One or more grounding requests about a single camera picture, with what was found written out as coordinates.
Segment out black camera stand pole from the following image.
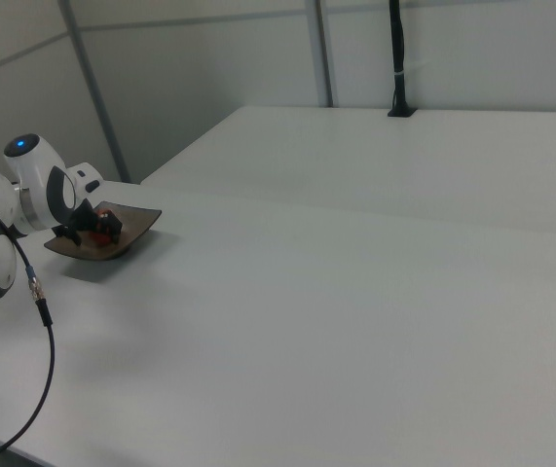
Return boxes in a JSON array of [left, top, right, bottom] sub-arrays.
[[386, 0, 419, 120]]

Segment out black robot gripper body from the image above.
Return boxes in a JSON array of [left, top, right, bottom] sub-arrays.
[[53, 202, 98, 247]]

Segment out square brown ceramic plate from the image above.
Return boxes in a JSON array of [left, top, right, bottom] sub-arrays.
[[43, 199, 164, 263]]

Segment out red apple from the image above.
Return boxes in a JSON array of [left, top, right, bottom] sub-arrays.
[[86, 207, 119, 245]]

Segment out dark blue robot cable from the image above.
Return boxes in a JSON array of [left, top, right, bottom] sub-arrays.
[[0, 155, 57, 461]]

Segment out grey partition post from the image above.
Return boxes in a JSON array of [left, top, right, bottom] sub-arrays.
[[59, 0, 131, 185], [305, 0, 336, 109]]

